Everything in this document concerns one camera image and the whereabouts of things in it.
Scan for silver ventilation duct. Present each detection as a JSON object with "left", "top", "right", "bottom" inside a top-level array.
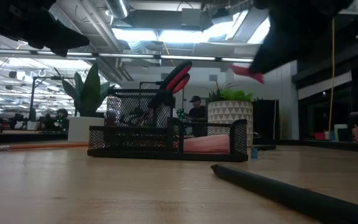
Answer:
[{"left": 106, "top": 0, "right": 130, "bottom": 19}]

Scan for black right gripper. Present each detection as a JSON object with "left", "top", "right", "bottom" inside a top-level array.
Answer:
[{"left": 249, "top": 0, "right": 354, "bottom": 75}]

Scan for black marker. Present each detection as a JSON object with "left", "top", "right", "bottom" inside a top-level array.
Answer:
[{"left": 255, "top": 144, "right": 277, "bottom": 152}]

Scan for black mesh desk organizer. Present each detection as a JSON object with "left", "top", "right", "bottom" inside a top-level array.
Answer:
[{"left": 87, "top": 88, "right": 249, "bottom": 162}]

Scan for red rectangular eraser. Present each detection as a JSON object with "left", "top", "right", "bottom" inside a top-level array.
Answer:
[{"left": 230, "top": 64, "right": 265, "bottom": 84}]

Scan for yellow hanging cable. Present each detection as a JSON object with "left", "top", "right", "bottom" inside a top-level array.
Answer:
[{"left": 328, "top": 18, "right": 336, "bottom": 133}]

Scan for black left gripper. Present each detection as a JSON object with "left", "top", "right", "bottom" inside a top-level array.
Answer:
[{"left": 0, "top": 0, "right": 90, "bottom": 58}]

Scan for leafy plant in white pot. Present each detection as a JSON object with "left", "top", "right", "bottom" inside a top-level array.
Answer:
[{"left": 53, "top": 62, "right": 116, "bottom": 143}]

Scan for black pen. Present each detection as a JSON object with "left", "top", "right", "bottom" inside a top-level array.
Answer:
[{"left": 210, "top": 164, "right": 358, "bottom": 224}]

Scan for orange pencil with eraser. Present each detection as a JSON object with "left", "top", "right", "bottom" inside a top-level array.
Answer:
[{"left": 0, "top": 142, "right": 89, "bottom": 152}]

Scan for red and black scissors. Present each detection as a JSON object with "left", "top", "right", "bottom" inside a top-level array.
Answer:
[{"left": 149, "top": 60, "right": 193, "bottom": 108}]

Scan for white and green cup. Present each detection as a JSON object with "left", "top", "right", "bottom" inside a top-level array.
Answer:
[{"left": 334, "top": 123, "right": 349, "bottom": 142}]

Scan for black side table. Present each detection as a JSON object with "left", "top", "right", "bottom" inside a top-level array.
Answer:
[{"left": 296, "top": 139, "right": 358, "bottom": 153}]

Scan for dark background desk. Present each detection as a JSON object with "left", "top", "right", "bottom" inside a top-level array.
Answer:
[{"left": 0, "top": 129, "right": 68, "bottom": 144}]

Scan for succulent in patterned pot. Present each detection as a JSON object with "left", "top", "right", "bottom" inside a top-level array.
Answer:
[{"left": 202, "top": 81, "right": 256, "bottom": 147}]

